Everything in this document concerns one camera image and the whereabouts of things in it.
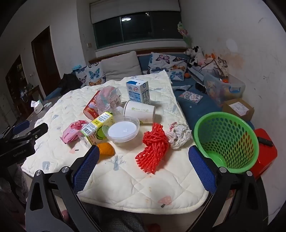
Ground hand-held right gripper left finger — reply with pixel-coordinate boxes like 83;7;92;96
25;145;100;232

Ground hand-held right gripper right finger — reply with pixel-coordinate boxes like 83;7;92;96
188;145;268;232

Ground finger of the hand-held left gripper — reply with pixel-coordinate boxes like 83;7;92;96
24;123;48;141
0;120;30;137

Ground orange peel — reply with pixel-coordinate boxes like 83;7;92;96
97;143;115;156

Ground white paper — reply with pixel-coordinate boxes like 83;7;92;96
165;122;192;150

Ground green plastic basket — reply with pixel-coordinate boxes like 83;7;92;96
193;112;260;174

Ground green yellow juice carton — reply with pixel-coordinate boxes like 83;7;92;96
80;111;115;145

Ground clear plastic bowl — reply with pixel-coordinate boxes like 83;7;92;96
102;116;140;143

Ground red foam fruit net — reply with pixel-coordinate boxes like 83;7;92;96
135;122;171;174

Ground red paper cup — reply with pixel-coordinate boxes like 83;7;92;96
83;90;105;120

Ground white paper cup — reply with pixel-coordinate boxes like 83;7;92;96
122;100;156;124

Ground tissue box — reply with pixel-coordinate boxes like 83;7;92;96
31;99;44;113

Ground pink snack packet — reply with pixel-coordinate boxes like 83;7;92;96
62;120;88;143

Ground white quilted mat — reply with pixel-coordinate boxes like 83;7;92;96
21;70;209;216

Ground dark shelf cabinet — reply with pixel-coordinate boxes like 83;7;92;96
6;55;29;90

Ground dark cloth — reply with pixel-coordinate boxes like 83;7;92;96
58;73;82;95

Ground blue bed mattress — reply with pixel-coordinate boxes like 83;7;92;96
45;54;255;134

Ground person's grey trousers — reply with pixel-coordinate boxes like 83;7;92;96
83;203;146;232

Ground red stool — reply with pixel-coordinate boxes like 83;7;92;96
249;128;278;180

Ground dark wooden door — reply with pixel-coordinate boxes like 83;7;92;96
31;26;61;95

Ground black remote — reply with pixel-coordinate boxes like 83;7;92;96
257;136;273;147

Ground cardboard box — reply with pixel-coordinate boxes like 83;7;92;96
222;98;255;122

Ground clear plastic bag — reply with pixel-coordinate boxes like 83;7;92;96
96;86;122;112

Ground printed sticker card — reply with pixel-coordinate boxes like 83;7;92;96
179;90;203;103

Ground white blue butterfly pillow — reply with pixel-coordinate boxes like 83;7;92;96
75;60;106;88

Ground clear plastic storage box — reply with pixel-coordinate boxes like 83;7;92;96
203;69;246;105

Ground blue white milk carton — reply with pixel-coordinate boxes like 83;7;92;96
126;80;151;105

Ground blue patterned box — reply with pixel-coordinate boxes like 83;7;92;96
188;66;205;82

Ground small butterfly pillow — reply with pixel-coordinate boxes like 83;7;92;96
170;69;186;81

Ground grey white plush toy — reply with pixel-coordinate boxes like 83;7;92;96
214;57;229;77

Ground beige pillow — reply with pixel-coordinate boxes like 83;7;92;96
100;51;143;81

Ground orange fox plush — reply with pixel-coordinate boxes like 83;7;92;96
204;53;217;65

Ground large butterfly pillow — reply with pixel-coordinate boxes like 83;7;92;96
148;52;190;74

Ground black white cow plush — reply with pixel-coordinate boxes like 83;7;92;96
184;46;205;67

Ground window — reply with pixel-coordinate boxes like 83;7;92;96
93;10;181;49

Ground flower wall decoration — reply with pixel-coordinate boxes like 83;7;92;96
177;22;193;45

